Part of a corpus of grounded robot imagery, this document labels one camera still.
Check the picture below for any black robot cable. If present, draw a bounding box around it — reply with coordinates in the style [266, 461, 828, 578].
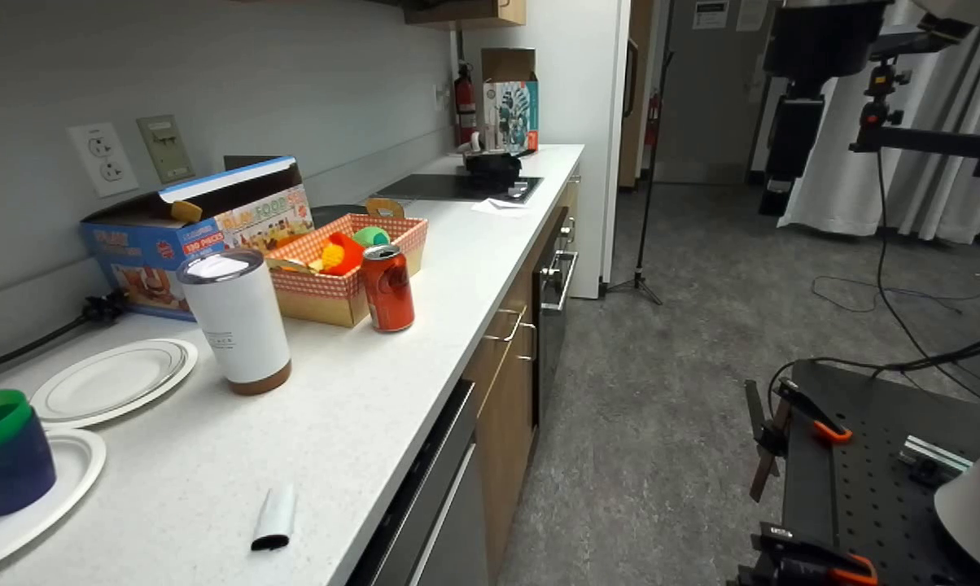
[764, 140, 980, 415]

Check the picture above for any black oven with handle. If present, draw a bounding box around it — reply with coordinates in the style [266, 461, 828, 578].
[536, 209, 578, 418]

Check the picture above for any wooden top drawer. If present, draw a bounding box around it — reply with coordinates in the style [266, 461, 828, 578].
[472, 270, 533, 383]

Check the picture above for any black perforated robot table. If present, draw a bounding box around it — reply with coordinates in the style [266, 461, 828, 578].
[733, 357, 980, 586]

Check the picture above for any wooden upper shelf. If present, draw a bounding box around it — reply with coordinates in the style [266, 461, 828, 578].
[402, 0, 528, 26]

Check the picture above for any red soda can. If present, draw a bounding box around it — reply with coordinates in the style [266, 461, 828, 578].
[362, 244, 413, 331]

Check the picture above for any black power cord on counter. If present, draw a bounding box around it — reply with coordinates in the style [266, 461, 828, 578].
[0, 289, 134, 382]

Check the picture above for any colourful cardboard box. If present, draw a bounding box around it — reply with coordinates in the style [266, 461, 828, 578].
[480, 48, 541, 151]

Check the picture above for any white tumbler with brown base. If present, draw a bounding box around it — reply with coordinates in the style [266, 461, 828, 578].
[179, 251, 292, 395]

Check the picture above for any orange black clamp lower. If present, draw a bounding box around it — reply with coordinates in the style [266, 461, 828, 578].
[751, 523, 879, 586]

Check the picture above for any grey wall switch plate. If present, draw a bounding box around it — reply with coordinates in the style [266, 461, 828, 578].
[136, 114, 191, 182]

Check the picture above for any black thin stand pole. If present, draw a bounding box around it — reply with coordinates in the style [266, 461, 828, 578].
[609, 0, 673, 305]

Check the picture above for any white plate under cup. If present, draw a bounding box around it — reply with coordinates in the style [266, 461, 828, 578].
[0, 426, 106, 563]

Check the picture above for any orange toy in basket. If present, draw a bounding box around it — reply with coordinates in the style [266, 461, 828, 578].
[313, 231, 363, 276]

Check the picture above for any black induction cooktop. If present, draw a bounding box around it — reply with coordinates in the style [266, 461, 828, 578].
[381, 176, 541, 203]

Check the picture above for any grey dishwasher front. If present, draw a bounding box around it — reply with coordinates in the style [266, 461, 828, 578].
[346, 382, 488, 586]

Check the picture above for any white wall outlet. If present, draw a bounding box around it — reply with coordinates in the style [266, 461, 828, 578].
[69, 123, 136, 196]

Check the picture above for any red fire extinguisher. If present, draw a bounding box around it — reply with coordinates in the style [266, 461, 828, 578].
[453, 65, 478, 146]

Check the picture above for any black camera on tripod arm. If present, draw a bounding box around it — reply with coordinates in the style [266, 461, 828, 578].
[849, 19, 980, 179]

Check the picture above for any blue cardboard box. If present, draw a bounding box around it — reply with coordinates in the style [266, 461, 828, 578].
[79, 156, 313, 318]

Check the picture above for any small white black tube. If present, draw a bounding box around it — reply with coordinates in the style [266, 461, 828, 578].
[249, 484, 295, 549]

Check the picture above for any blue cup with green rim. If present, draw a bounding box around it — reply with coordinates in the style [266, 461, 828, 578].
[0, 390, 54, 513]

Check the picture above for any orange black clamp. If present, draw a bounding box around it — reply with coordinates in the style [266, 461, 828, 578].
[745, 382, 853, 500]
[751, 523, 879, 586]

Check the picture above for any white plate near tumbler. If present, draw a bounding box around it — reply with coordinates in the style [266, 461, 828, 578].
[32, 337, 198, 426]

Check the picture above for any orange woven basket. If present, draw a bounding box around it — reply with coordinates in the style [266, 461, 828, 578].
[266, 214, 429, 328]

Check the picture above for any orange black clamp upper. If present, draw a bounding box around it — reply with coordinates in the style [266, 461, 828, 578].
[745, 382, 853, 500]

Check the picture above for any white curtain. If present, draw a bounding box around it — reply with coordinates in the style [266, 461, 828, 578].
[777, 15, 980, 244]

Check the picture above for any green toy in basket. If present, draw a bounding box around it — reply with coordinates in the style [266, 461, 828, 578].
[355, 225, 389, 247]

